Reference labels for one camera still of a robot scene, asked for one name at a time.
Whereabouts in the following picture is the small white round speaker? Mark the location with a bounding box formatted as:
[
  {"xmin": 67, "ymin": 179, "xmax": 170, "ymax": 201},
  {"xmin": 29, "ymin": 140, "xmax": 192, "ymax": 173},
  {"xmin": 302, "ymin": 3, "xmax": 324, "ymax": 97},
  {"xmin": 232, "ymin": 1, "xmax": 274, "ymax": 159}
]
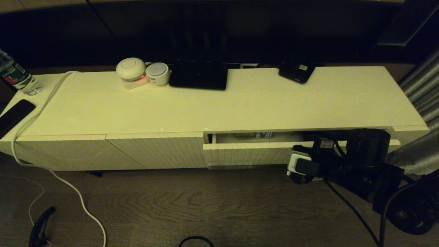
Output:
[{"xmin": 145, "ymin": 62, "xmax": 171, "ymax": 86}]

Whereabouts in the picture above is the clear water bottle grey cap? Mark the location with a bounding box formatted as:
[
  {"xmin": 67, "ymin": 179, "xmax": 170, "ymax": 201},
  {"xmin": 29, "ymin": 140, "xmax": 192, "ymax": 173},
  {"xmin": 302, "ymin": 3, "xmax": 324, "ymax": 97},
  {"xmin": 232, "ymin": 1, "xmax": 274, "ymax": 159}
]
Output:
[{"xmin": 235, "ymin": 132, "xmax": 304, "ymax": 140}]

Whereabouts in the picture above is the thin white cable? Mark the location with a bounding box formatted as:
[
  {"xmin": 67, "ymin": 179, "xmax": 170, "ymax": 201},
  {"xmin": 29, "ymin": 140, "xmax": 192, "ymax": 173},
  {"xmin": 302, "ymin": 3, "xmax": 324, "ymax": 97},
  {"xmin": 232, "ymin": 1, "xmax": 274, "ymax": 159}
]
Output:
[{"xmin": 0, "ymin": 175, "xmax": 52, "ymax": 247}]

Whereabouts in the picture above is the black coiled cable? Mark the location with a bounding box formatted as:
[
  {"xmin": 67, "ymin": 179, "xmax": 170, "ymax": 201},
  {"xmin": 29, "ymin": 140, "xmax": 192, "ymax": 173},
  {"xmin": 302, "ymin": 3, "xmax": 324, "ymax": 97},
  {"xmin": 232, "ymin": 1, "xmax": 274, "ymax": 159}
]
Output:
[{"xmin": 29, "ymin": 207, "xmax": 56, "ymax": 247}]

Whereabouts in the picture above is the thick white cable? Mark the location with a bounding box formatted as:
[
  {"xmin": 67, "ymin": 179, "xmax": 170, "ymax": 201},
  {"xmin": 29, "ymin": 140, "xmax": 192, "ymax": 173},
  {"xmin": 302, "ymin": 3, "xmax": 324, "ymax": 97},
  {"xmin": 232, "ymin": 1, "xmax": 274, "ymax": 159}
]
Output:
[{"xmin": 11, "ymin": 71, "xmax": 107, "ymax": 247}]

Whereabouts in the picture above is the black smartphone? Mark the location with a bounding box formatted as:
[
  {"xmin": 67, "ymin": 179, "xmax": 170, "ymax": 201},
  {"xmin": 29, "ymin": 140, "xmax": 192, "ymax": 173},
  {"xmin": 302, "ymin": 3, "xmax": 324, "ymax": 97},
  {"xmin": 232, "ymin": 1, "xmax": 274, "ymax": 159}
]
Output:
[{"xmin": 0, "ymin": 99, "xmax": 36, "ymax": 139}]

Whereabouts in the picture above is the white low cabinet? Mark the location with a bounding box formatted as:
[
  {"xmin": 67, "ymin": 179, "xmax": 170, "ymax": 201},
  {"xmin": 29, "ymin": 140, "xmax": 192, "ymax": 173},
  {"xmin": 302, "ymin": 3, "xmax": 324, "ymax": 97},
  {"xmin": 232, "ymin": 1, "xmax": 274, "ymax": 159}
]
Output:
[{"xmin": 0, "ymin": 65, "xmax": 431, "ymax": 177}]

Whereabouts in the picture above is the large black box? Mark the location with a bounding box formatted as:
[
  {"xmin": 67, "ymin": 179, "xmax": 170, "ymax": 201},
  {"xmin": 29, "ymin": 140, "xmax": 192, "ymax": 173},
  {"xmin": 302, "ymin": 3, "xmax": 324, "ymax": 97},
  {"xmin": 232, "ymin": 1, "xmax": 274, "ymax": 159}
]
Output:
[{"xmin": 169, "ymin": 60, "xmax": 229, "ymax": 91}]

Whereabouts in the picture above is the white drawer with black handle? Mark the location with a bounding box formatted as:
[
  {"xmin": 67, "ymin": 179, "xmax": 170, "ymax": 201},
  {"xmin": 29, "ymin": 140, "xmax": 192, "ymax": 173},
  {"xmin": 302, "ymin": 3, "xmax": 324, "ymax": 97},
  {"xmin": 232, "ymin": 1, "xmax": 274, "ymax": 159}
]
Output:
[{"xmin": 203, "ymin": 132, "xmax": 401, "ymax": 170}]

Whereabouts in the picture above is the white flat charging base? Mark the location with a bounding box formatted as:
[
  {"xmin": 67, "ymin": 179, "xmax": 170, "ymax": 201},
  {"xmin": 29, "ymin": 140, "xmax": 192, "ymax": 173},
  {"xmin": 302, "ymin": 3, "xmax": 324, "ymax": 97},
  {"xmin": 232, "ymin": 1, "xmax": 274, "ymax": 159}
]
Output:
[{"xmin": 122, "ymin": 75, "xmax": 150, "ymax": 90}]

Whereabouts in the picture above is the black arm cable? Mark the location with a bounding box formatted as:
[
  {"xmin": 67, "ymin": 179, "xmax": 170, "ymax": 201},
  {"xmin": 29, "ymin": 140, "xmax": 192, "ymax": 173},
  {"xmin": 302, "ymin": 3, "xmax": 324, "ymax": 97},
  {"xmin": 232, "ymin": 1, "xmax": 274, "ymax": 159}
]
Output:
[
  {"xmin": 324, "ymin": 178, "xmax": 379, "ymax": 247},
  {"xmin": 379, "ymin": 178, "xmax": 424, "ymax": 247}
]

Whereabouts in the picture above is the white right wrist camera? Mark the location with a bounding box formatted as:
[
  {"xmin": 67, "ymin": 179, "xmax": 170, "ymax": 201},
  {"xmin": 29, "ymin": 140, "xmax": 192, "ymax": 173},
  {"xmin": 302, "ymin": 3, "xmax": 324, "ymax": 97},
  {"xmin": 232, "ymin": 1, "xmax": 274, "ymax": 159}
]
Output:
[{"xmin": 287, "ymin": 153, "xmax": 319, "ymax": 177}]

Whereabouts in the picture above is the water bottle with green label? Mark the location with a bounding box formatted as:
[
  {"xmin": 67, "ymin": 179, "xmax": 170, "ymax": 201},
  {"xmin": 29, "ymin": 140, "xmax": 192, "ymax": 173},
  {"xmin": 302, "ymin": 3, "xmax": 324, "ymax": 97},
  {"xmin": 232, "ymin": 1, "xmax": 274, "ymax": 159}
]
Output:
[{"xmin": 0, "ymin": 49, "xmax": 43, "ymax": 96}]

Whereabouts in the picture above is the white dome shaped device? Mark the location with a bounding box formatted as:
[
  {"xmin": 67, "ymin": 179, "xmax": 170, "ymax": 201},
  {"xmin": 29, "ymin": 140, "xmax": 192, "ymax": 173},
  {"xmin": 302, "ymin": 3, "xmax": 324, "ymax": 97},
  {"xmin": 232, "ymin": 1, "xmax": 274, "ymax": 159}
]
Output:
[{"xmin": 116, "ymin": 57, "xmax": 147, "ymax": 82}]

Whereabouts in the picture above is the black cable loop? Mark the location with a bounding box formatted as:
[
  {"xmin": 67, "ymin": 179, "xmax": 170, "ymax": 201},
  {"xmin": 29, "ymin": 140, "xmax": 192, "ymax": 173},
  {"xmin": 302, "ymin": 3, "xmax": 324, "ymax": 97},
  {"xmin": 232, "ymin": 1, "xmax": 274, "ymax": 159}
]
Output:
[{"xmin": 178, "ymin": 236, "xmax": 215, "ymax": 247}]

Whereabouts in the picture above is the small black set-top box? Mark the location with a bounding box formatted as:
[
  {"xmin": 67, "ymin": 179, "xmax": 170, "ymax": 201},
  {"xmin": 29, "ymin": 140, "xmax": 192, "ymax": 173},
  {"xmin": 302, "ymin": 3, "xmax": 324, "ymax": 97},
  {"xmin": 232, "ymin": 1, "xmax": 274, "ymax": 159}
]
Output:
[{"xmin": 278, "ymin": 63, "xmax": 316, "ymax": 84}]

